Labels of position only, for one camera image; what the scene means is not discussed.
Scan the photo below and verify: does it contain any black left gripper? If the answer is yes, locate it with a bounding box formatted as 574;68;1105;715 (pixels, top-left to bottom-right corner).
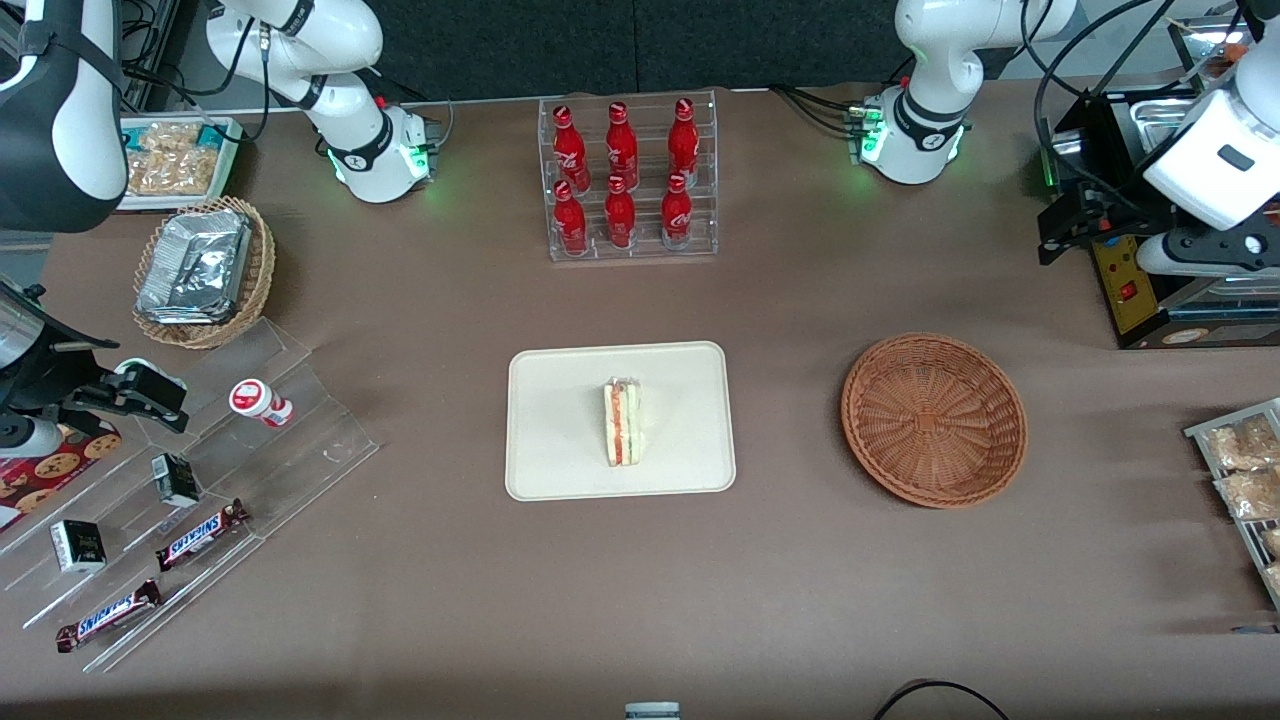
1036;184;1280;271

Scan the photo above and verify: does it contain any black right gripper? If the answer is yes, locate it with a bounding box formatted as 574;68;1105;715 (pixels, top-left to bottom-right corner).
0;335;191;435

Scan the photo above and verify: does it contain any triangular sandwich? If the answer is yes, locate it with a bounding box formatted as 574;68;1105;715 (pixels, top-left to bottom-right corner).
602;376;643;468

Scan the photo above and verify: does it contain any light wicker basket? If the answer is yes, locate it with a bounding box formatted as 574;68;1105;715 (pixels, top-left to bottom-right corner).
132;196;277;350

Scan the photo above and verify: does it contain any brown wicker basket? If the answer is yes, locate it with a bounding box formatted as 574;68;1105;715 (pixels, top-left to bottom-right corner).
840;332;1029;510

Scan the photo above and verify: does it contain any white snack tray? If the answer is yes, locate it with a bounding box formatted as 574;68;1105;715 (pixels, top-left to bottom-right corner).
117;114;245;214

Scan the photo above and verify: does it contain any cream plastic tray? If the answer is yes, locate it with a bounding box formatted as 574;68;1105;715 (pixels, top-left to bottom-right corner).
505;341;738;502

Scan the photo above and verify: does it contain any small black box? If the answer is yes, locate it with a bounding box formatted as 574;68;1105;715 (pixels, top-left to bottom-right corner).
151;452;201;509
50;518;108;575

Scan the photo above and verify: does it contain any black food warmer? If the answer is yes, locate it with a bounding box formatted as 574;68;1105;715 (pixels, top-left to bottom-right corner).
1040;20;1280;351

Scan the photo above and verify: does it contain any red cookie box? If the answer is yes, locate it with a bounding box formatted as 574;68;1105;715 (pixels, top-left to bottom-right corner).
0;422;124;533

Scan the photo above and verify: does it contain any red white yogurt bottle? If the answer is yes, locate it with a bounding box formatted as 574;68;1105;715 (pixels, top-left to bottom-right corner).
229;378;295;430

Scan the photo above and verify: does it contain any silver foil pack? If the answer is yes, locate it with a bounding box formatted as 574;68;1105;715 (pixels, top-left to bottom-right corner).
135;209;252;326

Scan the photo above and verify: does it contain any steel warmer pan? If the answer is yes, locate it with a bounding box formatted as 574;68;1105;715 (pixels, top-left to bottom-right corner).
1128;95;1216;161

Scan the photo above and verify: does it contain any snickers chocolate bar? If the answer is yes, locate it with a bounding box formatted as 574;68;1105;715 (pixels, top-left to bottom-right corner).
155;498;252;573
55;578;165;654

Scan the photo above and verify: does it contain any clear acrylic stepped display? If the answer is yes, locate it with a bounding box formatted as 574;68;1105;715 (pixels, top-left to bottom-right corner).
0;317;382;674

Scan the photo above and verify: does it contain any bagged fried snack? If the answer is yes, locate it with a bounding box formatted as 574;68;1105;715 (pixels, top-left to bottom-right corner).
126;121;227;197

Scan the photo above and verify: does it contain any clear bagged snack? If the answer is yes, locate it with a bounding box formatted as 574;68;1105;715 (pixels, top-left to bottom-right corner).
1204;416;1280;472
1214;467;1280;522

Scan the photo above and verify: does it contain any red cola bottle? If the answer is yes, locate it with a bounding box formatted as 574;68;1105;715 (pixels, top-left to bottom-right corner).
604;101;641;191
552;180;590;256
667;97;702;189
661;173;695;250
604;176;639;251
552;105;592;194

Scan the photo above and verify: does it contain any clear acrylic bottle rack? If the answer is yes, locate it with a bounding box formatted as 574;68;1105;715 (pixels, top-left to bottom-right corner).
538;89;719;264

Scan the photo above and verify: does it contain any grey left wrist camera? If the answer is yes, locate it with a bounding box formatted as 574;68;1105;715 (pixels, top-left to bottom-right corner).
1136;232;1280;280

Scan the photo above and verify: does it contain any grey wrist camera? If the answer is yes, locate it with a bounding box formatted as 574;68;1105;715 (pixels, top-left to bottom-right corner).
1136;232;1280;280
0;415;64;460

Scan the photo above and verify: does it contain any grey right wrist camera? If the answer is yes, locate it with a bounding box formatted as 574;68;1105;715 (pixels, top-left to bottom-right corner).
0;415;64;460

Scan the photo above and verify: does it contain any grey wire rack tray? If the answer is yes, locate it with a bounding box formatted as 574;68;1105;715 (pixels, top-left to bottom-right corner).
1184;397;1280;613

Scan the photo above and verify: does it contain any black floor cable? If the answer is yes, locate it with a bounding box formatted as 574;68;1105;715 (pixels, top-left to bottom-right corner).
870;679;1013;720

